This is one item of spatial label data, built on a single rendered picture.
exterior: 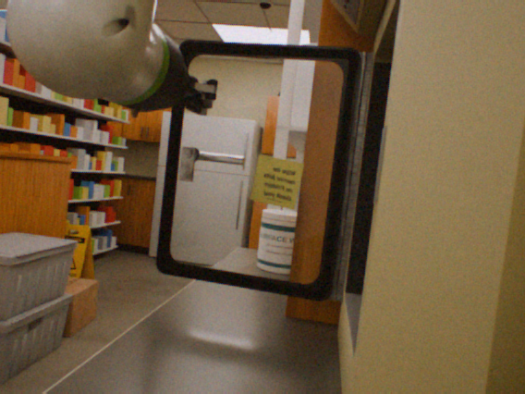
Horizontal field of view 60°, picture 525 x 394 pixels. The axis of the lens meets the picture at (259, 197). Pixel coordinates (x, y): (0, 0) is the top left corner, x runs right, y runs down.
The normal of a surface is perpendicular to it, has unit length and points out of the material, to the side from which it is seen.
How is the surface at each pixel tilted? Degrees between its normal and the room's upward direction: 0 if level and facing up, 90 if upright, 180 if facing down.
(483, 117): 90
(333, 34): 90
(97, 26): 98
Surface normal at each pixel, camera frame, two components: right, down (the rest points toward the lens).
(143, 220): -0.14, 0.04
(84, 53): 0.33, 0.59
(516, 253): 0.59, 0.11
